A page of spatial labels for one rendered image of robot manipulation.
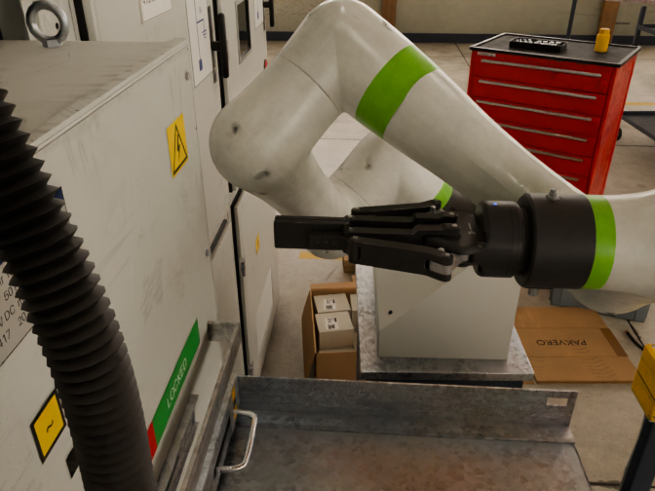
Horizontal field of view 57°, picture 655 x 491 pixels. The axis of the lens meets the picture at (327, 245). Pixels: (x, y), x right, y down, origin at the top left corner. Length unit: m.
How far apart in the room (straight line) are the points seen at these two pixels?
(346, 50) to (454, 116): 0.15
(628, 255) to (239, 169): 0.44
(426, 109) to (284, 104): 0.17
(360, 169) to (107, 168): 0.71
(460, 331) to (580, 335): 1.52
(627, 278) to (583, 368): 1.88
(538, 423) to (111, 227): 0.70
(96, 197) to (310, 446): 0.55
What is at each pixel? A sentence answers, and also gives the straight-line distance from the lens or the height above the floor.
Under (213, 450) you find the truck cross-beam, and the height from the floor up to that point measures 0.92.
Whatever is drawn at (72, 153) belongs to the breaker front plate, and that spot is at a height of 1.37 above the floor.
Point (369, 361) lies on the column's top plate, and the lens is 1.18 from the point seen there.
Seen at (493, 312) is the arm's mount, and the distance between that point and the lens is 1.15.
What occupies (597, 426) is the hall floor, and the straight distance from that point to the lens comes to 2.29.
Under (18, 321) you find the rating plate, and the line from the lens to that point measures 0.37.
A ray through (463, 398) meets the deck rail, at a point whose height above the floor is 0.89.
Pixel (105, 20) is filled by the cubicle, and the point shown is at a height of 1.38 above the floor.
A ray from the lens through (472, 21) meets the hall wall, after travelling 8.58.
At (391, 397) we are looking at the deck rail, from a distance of 0.91.
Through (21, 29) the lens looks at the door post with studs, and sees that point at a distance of 0.80.
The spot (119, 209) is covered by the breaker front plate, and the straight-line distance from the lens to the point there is 0.49.
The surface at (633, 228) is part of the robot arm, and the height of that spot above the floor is 1.26.
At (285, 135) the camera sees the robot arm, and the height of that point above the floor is 1.27.
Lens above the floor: 1.51
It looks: 29 degrees down
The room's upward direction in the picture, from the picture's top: straight up
